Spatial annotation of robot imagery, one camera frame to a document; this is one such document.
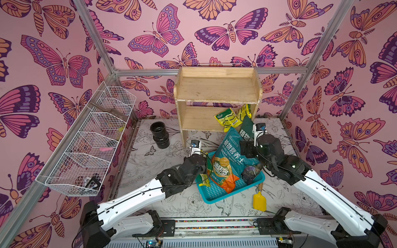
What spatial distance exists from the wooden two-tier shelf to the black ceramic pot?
12cm

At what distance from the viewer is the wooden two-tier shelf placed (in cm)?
72

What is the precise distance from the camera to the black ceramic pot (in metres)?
0.95
